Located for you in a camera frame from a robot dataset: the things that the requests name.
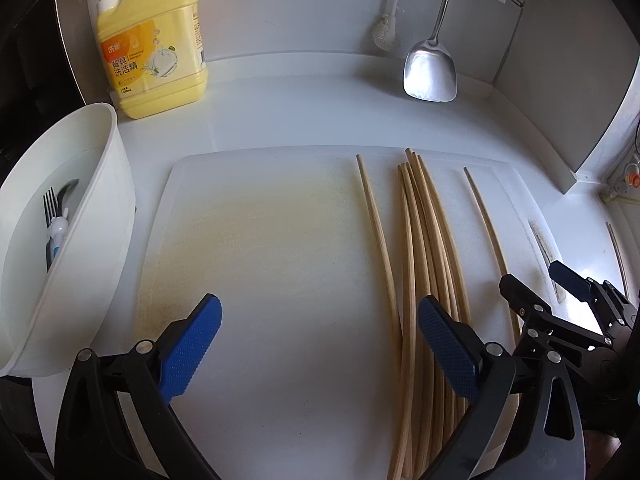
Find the steel fork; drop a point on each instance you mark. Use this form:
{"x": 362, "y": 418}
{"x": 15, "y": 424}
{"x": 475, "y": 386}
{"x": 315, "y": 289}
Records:
{"x": 50, "y": 206}

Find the yellow dish soap bottle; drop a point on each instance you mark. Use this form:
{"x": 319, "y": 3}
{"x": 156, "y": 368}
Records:
{"x": 152, "y": 52}

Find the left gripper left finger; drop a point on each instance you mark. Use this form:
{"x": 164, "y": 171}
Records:
{"x": 93, "y": 440}

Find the white bottle brush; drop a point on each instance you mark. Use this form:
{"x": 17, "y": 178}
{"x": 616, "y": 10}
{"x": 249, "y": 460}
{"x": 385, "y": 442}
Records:
{"x": 384, "y": 30}

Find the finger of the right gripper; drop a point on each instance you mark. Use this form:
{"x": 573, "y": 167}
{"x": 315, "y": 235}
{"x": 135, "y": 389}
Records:
{"x": 608, "y": 305}
{"x": 588, "y": 354}

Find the white plastic basin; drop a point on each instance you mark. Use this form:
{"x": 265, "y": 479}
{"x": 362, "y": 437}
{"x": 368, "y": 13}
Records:
{"x": 47, "y": 316}

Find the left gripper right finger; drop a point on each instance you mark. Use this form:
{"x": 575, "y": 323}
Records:
{"x": 545, "y": 440}

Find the spoon with rabbit handle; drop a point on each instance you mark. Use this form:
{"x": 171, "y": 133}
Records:
{"x": 59, "y": 228}

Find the steel spatula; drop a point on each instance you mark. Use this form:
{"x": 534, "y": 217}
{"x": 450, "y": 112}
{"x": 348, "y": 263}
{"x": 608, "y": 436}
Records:
{"x": 429, "y": 71}

